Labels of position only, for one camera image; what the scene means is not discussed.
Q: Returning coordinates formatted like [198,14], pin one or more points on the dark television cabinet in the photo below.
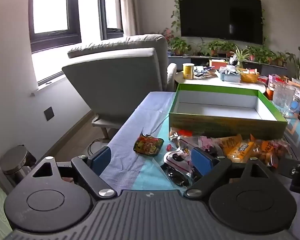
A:
[176,61]

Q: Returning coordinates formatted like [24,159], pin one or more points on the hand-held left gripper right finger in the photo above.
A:
[201,161]

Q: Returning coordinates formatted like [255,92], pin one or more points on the grey blue tray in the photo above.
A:
[227,77]

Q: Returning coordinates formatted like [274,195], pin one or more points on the green cardboard box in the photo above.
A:
[215,125]

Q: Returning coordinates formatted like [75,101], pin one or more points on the yellow red printed snack bag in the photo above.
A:
[148,146]

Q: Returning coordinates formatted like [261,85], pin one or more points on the yellow woven basket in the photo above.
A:
[250,77]

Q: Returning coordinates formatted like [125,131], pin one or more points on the heap of assorted packages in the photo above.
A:
[275,78]

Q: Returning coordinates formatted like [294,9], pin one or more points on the small red candy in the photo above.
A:
[168,147]

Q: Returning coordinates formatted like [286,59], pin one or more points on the grey armchair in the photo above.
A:
[115,80]

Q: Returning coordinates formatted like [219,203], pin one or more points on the tall plant in white pot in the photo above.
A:
[296,62]

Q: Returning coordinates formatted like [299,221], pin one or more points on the yellow can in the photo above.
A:
[188,71]

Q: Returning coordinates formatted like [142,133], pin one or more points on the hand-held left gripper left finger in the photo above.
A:
[101,160]

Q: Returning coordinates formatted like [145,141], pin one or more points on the red flower decoration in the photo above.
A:
[168,34]

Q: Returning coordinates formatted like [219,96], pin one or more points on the row of potted plants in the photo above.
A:
[178,45]

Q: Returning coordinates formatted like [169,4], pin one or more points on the orange box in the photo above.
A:
[218,64]

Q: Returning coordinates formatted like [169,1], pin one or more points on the spider plant in vase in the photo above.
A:
[240,55]

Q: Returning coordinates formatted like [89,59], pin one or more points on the black wall television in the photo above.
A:
[220,15]

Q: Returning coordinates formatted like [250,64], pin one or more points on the black wall socket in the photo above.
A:
[48,113]

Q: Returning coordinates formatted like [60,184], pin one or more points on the pile of snack packets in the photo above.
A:
[237,147]

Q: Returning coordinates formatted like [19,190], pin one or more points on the black framed window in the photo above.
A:
[111,5]
[50,5]

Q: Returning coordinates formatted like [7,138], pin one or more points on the pale curtain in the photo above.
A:
[127,7]

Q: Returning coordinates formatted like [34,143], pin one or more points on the metal trash bin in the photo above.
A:
[15,158]

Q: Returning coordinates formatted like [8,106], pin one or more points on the round white table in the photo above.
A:
[207,81]

